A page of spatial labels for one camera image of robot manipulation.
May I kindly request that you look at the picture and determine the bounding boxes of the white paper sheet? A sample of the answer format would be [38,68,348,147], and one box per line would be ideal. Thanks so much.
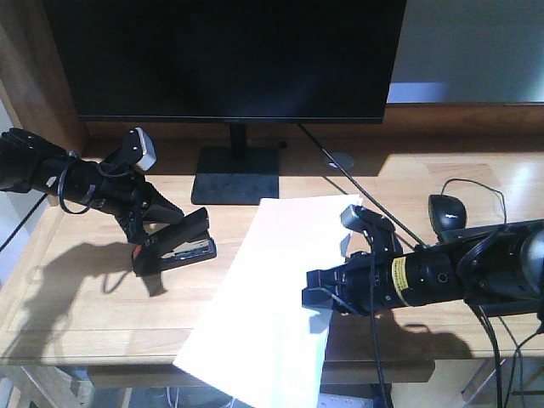
[174,195,360,407]

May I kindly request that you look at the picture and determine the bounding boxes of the black computer monitor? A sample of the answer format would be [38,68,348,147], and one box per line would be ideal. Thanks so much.
[43,1,406,205]

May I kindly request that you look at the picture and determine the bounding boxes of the white power strip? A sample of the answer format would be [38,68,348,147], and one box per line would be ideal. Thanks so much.
[316,394,373,408]

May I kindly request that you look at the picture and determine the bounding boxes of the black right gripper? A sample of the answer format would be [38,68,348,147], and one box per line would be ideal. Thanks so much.
[302,207,407,316]

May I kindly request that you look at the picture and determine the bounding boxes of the black orange stapler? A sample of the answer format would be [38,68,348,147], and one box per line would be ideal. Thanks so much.
[132,207,217,277]

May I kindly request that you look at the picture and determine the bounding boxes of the black monitor cable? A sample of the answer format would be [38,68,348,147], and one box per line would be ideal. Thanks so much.
[296,122,426,247]

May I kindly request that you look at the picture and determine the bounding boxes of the black keyboard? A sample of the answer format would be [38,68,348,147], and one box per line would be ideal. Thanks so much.
[437,218,543,244]

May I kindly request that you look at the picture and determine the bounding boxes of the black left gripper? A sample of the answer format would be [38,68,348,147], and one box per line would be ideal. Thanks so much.
[57,159,184,253]

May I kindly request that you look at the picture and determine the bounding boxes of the grey desk cable grommet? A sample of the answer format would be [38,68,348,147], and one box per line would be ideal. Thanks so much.
[323,152,355,170]

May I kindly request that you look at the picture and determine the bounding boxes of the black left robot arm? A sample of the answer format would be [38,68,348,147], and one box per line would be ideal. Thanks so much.
[1,127,184,246]

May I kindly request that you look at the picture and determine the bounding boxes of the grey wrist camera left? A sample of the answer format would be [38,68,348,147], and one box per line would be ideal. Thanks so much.
[122,127,156,172]

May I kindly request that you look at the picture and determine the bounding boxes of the black computer mouse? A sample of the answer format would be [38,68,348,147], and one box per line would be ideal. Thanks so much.
[428,194,467,234]

